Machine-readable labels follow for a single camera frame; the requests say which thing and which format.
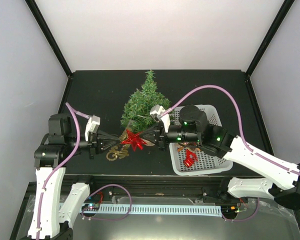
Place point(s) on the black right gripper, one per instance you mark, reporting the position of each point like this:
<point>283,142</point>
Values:
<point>162,142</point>

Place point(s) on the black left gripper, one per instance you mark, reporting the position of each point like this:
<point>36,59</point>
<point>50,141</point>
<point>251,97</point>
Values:
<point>93,144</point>

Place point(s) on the red star ornament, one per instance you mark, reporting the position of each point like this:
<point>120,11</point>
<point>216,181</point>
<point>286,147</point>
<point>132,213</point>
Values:
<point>134,140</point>

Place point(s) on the gold merry christmas sign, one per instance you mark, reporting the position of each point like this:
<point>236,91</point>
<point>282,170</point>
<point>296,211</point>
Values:
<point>118,151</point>

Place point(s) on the small green christmas tree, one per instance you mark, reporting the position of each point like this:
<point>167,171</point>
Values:
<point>140,103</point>

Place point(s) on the white perforated plastic basket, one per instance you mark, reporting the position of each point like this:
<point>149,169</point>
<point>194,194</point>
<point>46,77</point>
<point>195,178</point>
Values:
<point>205,164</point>

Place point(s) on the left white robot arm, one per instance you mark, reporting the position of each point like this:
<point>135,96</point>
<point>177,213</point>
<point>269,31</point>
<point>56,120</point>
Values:
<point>52,221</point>

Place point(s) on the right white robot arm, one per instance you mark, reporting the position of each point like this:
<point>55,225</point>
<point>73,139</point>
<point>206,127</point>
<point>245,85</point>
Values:
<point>279,181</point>

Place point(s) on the clear light battery box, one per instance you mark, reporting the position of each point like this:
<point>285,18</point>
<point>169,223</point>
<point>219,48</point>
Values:
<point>130,125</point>

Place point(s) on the red reindeer ornament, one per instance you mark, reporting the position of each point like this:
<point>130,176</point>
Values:
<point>191,155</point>

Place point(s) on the red gift box ornament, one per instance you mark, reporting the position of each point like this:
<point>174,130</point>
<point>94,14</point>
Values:
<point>188,162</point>

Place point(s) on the left green circuit board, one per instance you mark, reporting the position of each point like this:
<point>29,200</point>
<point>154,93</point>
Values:
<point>91,207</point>

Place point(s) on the right circuit board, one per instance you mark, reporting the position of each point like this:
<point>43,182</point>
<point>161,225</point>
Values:
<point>234,208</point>

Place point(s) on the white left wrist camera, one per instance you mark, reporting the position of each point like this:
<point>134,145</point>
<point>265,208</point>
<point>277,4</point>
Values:
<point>92,126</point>

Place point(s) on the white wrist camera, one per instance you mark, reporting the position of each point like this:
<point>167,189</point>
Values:
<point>92,126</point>
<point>160,116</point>

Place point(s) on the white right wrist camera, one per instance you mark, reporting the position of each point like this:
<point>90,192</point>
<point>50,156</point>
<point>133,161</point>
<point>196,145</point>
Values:
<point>160,116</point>

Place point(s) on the white slotted cable duct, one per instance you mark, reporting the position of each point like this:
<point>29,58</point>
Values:
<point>155,209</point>

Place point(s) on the left black frame post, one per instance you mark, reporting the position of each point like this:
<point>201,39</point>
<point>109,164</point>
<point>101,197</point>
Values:
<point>38,16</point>

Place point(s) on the black frame post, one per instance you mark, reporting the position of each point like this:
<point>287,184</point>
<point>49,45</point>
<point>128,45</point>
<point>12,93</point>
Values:
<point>271,32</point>
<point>38,16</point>

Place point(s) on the right black frame post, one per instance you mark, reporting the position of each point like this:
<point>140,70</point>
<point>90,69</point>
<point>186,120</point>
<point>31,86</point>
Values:
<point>271,32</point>

